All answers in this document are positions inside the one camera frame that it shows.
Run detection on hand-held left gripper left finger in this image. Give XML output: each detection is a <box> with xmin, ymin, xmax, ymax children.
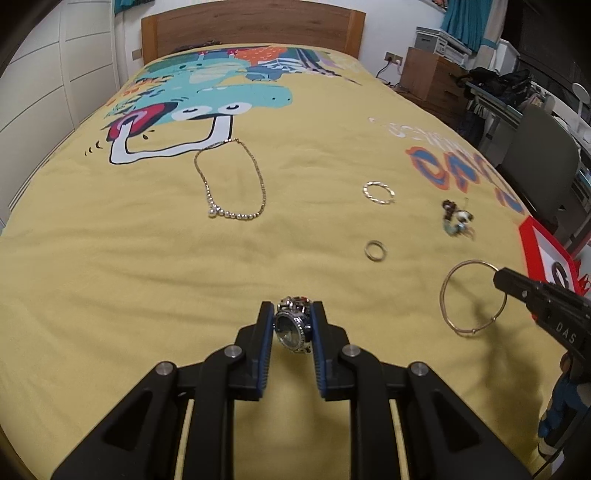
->
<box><xmin>50</xmin><ymin>301</ymin><xmax>276</xmax><ymax>480</ymax></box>

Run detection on pearl necklace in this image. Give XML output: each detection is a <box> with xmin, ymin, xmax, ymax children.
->
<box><xmin>194</xmin><ymin>137</ymin><xmax>267</xmax><ymax>222</ymax></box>

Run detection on grey chair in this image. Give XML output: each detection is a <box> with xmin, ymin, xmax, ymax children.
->
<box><xmin>501</xmin><ymin>107</ymin><xmax>583</xmax><ymax>241</ymax></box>

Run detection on silver wristwatch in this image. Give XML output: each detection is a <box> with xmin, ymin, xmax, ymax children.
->
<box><xmin>273</xmin><ymin>295</ymin><xmax>317</xmax><ymax>355</ymax></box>

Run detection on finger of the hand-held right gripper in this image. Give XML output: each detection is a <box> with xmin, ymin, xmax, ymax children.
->
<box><xmin>492</xmin><ymin>267</ymin><xmax>546</xmax><ymax>319</ymax></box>

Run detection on wooden dresser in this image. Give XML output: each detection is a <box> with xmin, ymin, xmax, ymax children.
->
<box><xmin>399</xmin><ymin>46</ymin><xmax>468</xmax><ymax>123</ymax></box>

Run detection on grey desk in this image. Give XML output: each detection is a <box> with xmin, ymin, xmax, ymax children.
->
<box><xmin>464</xmin><ymin>78</ymin><xmax>591</xmax><ymax>153</ymax></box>

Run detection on wooden headboard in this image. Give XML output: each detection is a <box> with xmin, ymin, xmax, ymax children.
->
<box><xmin>141</xmin><ymin>0</ymin><xmax>366</xmax><ymax>65</ymax></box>

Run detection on red cardboard box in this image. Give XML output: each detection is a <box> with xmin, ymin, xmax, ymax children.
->
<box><xmin>517</xmin><ymin>217</ymin><xmax>583</xmax><ymax>296</ymax></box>

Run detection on black power cable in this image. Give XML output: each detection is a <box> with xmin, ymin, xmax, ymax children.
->
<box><xmin>376</xmin><ymin>60</ymin><xmax>402</xmax><ymax>88</ymax></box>

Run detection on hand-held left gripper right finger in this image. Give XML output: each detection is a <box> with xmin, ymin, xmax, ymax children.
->
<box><xmin>310</xmin><ymin>301</ymin><xmax>532</xmax><ymax>480</ymax></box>

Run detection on blue curtain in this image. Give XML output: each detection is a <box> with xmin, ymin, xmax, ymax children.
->
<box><xmin>441</xmin><ymin>0</ymin><xmax>509</xmax><ymax>51</ymax></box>
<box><xmin>111</xmin><ymin>0</ymin><xmax>153</xmax><ymax>14</ymax></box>

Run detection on dark green bangle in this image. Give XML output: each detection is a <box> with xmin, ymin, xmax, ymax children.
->
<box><xmin>549</xmin><ymin>261</ymin><xmax>573</xmax><ymax>287</ymax></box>

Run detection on yellow printed blanket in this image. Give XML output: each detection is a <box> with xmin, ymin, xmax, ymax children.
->
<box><xmin>0</xmin><ymin>44</ymin><xmax>591</xmax><ymax>480</ymax></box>

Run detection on thin brass bangle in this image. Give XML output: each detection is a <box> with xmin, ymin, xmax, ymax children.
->
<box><xmin>440</xmin><ymin>260</ymin><xmax>509</xmax><ymax>337</ymax></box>

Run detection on grey printer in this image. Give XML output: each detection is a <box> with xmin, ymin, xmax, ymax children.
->
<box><xmin>413</xmin><ymin>26</ymin><xmax>472</xmax><ymax>56</ymax></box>

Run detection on dark hanging bag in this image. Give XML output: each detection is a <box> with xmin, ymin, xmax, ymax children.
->
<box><xmin>462</xmin><ymin>99</ymin><xmax>490</xmax><ymax>144</ymax></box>

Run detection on white desk lamp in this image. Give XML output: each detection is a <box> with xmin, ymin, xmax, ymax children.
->
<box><xmin>573</xmin><ymin>82</ymin><xmax>591</xmax><ymax>121</ymax></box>

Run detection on black backpack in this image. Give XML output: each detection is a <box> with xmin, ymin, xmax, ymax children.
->
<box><xmin>466</xmin><ymin>67</ymin><xmax>532</xmax><ymax>100</ymax></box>

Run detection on white wardrobe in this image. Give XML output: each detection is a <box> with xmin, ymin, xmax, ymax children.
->
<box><xmin>0</xmin><ymin>0</ymin><xmax>127</xmax><ymax>222</ymax></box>

